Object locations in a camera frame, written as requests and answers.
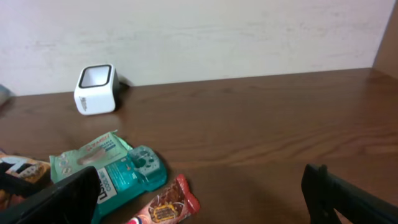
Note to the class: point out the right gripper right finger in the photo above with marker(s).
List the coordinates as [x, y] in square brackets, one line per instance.
[326, 195]

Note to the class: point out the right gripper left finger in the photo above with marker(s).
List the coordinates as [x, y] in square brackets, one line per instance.
[72, 200]

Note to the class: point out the yellow snack bag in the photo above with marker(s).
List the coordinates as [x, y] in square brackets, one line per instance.
[21, 177]

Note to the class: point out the light teal wipes packet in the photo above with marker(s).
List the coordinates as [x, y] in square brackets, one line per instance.
[98, 153]

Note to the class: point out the teal Listerine mouthwash bottle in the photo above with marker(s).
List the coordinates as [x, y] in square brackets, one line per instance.
[141, 170]

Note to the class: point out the red Top chocolate bar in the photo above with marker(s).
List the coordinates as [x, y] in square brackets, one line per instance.
[174, 204]

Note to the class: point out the white barcode scanner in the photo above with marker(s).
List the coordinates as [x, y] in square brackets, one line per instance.
[97, 90]

